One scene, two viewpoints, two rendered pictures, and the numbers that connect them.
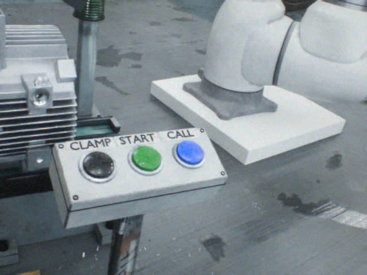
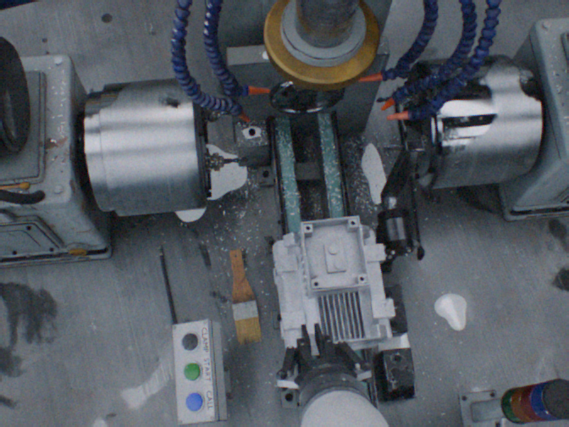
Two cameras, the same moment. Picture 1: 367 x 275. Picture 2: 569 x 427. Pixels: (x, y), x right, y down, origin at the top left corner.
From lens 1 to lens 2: 1.09 m
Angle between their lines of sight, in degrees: 68
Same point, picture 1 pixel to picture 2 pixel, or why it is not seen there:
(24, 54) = (317, 312)
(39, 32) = (336, 322)
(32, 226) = not seen: hidden behind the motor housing
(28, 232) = not seen: hidden behind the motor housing
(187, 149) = (193, 399)
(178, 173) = (183, 390)
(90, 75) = (487, 413)
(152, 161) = (187, 374)
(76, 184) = (181, 329)
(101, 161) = (189, 342)
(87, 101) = (477, 413)
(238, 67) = not seen: outside the picture
